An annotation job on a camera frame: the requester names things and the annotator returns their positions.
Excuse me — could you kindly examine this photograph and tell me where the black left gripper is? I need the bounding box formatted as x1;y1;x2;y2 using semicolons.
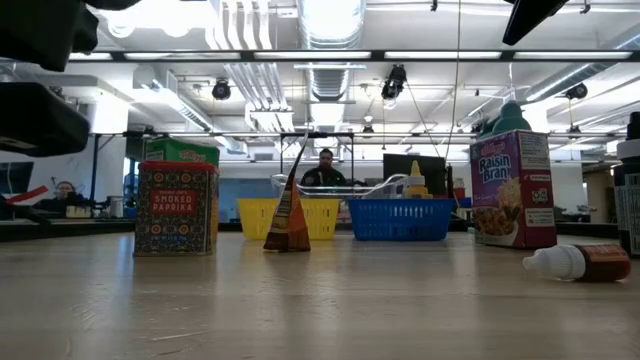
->
0;0;141;157

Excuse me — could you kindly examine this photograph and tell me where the smoked paprika tin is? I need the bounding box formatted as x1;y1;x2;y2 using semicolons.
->
133;160;220;258

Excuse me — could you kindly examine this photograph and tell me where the large black dropper bottle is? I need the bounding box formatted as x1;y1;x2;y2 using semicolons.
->
612;111;640;258

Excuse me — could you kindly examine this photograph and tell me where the blue slotted plastic basket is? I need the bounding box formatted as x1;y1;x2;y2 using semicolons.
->
348;197;455;242

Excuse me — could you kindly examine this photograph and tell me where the small brown dropper bottle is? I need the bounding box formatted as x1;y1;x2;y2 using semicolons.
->
522;243;632;283

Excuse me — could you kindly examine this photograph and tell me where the black ceiling spotlight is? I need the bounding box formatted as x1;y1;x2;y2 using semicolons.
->
564;82;590;101
380;63;409;101
211;77;233;101

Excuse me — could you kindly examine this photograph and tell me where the red flat bar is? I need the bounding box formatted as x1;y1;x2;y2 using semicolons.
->
7;185;50;205

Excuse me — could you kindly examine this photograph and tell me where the person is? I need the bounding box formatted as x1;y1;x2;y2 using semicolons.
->
34;180;92;214
299;147;348;187

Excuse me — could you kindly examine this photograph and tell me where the green cereal box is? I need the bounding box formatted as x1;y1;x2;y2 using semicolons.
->
144;137;222;236

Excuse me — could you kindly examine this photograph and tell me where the purple Raisin Bran box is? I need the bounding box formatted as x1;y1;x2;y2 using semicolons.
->
469;129;558;250

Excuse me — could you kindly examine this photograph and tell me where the black monitor back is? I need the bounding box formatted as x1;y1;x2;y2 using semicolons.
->
382;153;447;199

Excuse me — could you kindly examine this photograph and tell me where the clear plastic bin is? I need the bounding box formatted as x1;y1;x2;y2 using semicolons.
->
270;172;409;200

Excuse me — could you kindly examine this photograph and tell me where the yellow slotted plastic basket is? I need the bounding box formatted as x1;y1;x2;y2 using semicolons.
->
236;197;343;241

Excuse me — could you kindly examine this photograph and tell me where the brown stand-up pouch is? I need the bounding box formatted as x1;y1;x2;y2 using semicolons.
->
263;130;312;253

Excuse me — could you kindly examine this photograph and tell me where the dark wall screen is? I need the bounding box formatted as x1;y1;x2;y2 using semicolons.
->
0;161;35;195

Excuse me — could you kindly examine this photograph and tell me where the silver ventilation duct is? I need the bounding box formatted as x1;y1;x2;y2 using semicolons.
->
297;0;367;104

